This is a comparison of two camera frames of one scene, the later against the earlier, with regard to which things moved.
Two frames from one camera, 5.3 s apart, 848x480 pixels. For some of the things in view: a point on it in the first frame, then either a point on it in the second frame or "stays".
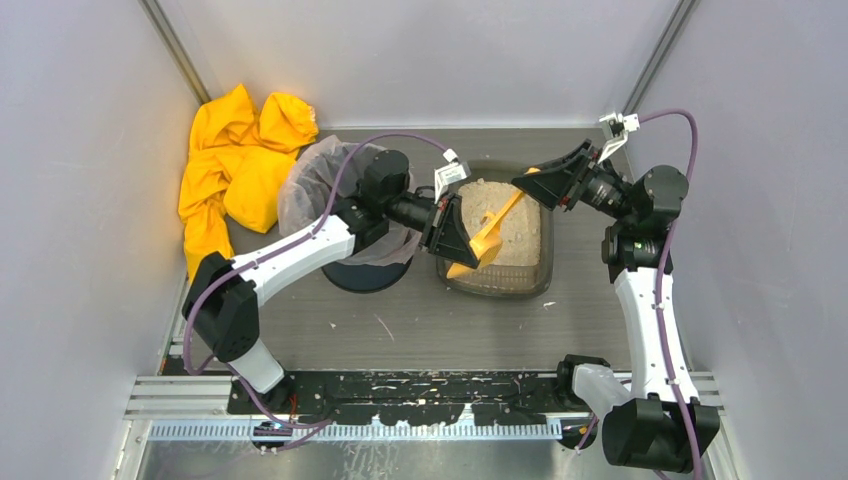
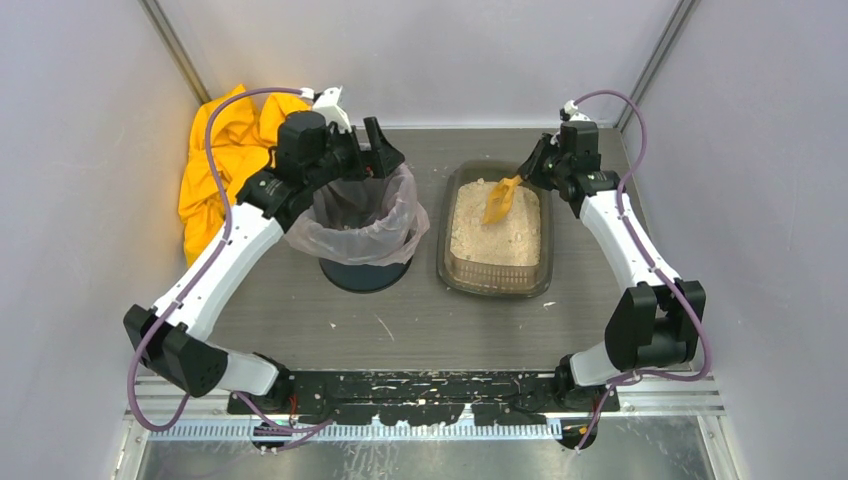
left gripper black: x=433 y=221 -> x=361 y=154
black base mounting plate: x=431 y=398 stays
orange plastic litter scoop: x=489 y=239 -> x=501 y=200
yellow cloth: x=239 y=163 stays
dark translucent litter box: x=510 y=235 stays
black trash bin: x=359 y=278 stays
